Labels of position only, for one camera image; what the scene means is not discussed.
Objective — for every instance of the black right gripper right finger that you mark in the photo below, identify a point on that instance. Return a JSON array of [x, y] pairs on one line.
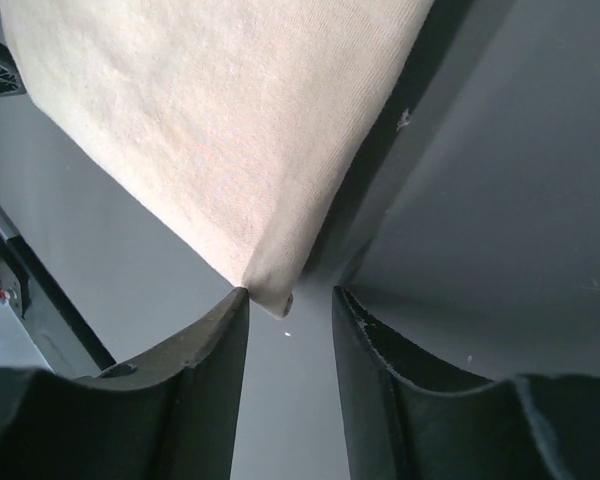
[[410, 415]]

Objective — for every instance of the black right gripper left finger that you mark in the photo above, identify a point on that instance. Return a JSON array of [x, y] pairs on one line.
[[168, 413]]

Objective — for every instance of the beige t shirt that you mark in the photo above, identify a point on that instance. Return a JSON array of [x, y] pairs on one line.
[[233, 122]]

